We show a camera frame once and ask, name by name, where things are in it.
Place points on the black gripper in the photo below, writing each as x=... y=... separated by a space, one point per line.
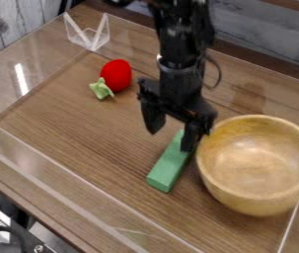
x=174 y=95

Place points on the green rectangular block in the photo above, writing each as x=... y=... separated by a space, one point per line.
x=167 y=167

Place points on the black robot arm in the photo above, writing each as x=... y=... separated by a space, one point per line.
x=185 y=32

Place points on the light wooden bowl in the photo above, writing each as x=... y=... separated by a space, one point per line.
x=249 y=164

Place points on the red plush strawberry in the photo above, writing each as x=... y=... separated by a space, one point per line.
x=114 y=80

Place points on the clear acrylic enclosure wall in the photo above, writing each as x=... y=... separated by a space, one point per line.
x=77 y=154

